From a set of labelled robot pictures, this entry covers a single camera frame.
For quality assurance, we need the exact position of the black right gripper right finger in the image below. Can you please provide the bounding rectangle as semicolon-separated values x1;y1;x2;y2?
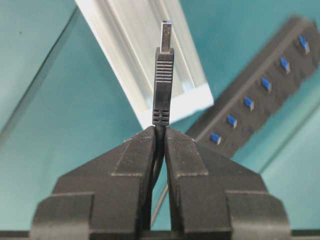
165;128;291;240

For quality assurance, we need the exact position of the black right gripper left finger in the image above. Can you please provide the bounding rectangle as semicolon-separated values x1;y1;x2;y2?
30;126;156;240

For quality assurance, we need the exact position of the black USB cable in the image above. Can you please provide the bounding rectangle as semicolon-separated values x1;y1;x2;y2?
149;20;175;226

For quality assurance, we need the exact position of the black USB hub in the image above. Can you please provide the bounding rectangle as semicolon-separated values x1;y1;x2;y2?
187;15;320;158

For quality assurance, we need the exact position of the aluminium rail profile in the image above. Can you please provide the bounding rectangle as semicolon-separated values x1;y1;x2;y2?
77;0;214;128

